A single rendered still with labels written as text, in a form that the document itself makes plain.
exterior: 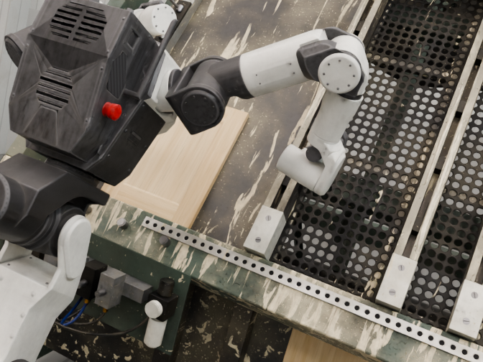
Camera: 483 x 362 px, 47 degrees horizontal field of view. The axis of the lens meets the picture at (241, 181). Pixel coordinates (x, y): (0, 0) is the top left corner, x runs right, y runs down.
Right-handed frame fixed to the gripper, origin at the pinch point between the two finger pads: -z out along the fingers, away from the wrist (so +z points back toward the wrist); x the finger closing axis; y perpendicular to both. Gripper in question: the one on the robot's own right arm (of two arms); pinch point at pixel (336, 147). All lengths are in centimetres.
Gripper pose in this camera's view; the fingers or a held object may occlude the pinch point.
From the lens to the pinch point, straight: 144.4
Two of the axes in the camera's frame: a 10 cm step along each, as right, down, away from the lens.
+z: -4.3, 2.7, -8.6
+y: -8.9, -3.2, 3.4
